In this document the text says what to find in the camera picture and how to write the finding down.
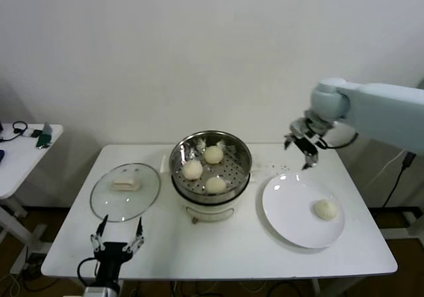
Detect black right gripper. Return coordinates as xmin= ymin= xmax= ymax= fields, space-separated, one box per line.
xmin=283 ymin=124 xmax=332 ymax=171

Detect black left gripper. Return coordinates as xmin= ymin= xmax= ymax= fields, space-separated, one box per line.
xmin=90 ymin=213 xmax=146 ymax=287

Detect glass lid with cream handle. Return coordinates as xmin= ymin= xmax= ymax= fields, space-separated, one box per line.
xmin=90 ymin=162 xmax=162 ymax=223

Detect white steamed baozi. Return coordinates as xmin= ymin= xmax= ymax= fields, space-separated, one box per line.
xmin=203 ymin=145 xmax=224 ymax=164
xmin=182 ymin=160 xmax=203 ymax=181
xmin=205 ymin=176 xmax=228 ymax=194
xmin=313 ymin=199 xmax=339 ymax=221

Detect stainless steel steamer basket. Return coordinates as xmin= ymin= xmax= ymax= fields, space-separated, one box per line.
xmin=160 ymin=130 xmax=263 ymax=204

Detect white round plate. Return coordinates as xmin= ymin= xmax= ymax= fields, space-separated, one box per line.
xmin=262 ymin=172 xmax=346 ymax=250

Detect cream electric cooker base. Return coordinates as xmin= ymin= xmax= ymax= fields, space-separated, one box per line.
xmin=172 ymin=174 xmax=252 ymax=225

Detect white floor power strip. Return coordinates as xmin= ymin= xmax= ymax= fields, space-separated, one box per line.
xmin=19 ymin=253 xmax=47 ymax=273

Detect white side desk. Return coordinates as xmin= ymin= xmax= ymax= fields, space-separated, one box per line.
xmin=0 ymin=123 xmax=66 ymax=274

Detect white table leg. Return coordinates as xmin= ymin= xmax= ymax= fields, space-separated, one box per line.
xmin=311 ymin=278 xmax=332 ymax=297

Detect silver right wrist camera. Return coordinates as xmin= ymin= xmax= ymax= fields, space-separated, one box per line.
xmin=290 ymin=117 xmax=309 ymax=135

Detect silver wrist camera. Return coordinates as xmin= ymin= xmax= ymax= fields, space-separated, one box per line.
xmin=83 ymin=286 xmax=112 ymax=297
xmin=290 ymin=117 xmax=309 ymax=135

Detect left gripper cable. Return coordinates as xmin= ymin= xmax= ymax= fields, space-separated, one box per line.
xmin=78 ymin=257 xmax=100 ymax=286

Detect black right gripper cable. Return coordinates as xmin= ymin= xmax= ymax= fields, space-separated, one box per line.
xmin=317 ymin=133 xmax=359 ymax=149

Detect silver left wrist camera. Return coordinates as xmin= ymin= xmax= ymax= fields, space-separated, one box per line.
xmin=83 ymin=286 xmax=112 ymax=297

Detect white wall cable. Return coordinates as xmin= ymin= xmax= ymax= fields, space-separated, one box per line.
xmin=366 ymin=147 xmax=411 ymax=192

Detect white desk base frame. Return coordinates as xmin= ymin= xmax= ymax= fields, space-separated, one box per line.
xmin=377 ymin=207 xmax=424 ymax=241

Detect black headphones with cable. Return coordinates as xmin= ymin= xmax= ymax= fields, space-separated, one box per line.
xmin=0 ymin=120 xmax=30 ymax=142

